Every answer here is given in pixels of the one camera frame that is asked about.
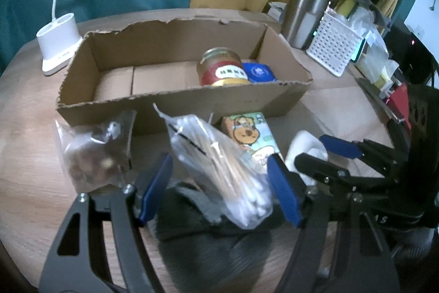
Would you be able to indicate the stainless steel tumbler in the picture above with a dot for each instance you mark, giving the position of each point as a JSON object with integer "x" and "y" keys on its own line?
{"x": 303, "y": 15}

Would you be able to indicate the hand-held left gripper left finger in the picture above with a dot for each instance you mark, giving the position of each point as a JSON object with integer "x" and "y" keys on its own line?
{"x": 155, "y": 188}

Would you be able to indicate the clear bag of nuts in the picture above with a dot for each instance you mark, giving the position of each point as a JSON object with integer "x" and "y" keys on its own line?
{"x": 92, "y": 162}

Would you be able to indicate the cardboard box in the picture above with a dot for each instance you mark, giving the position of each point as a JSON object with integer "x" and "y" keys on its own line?
{"x": 192, "y": 107}

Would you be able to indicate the black monitor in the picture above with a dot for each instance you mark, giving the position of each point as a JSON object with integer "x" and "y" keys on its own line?
{"x": 416, "y": 52}

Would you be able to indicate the clear bag of cotton swabs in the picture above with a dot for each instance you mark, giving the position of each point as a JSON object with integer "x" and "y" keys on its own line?
{"x": 219, "y": 162}

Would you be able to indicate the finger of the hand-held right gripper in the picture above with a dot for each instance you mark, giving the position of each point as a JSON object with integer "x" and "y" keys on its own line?
{"x": 322, "y": 169}
{"x": 341, "y": 145}

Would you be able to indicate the grey knitted cloth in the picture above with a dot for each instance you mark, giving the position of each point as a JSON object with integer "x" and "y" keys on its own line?
{"x": 212, "y": 255}

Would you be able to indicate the white tissue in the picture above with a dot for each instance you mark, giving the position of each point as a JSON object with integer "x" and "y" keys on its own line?
{"x": 303, "y": 145}

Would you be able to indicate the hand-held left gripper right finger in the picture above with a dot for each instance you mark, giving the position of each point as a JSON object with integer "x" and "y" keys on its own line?
{"x": 283, "y": 191}

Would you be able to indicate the white perforated basket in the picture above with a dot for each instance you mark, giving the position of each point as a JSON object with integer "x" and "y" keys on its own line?
{"x": 334, "y": 42}

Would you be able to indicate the yellow sponge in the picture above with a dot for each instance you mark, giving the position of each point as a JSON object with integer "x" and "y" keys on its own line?
{"x": 345, "y": 6}

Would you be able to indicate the clear plastic bags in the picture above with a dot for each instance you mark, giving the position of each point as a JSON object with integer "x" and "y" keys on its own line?
{"x": 375, "y": 52}

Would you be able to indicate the glass jar with red label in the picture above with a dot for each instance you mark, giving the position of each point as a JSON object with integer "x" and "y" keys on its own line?
{"x": 223, "y": 71}

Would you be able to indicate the white desk lamp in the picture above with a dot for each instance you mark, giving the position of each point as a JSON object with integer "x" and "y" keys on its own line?
{"x": 58, "y": 46}

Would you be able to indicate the small cartoon bear box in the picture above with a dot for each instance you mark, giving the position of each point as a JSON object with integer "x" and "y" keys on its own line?
{"x": 248, "y": 135}

